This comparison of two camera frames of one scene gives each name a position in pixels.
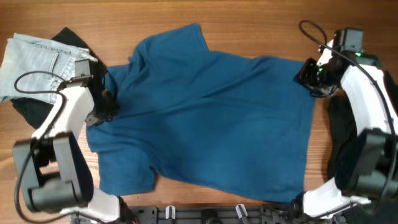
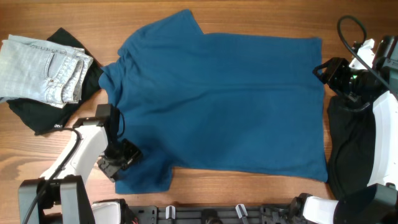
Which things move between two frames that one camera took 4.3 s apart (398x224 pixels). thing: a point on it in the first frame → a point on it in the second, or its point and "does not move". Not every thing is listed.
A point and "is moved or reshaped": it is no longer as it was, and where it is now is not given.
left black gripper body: (107, 109) → (120, 153)
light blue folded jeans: (35, 70) does not move
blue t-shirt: (232, 124) is moved or reshaped
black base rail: (227, 214) does not move
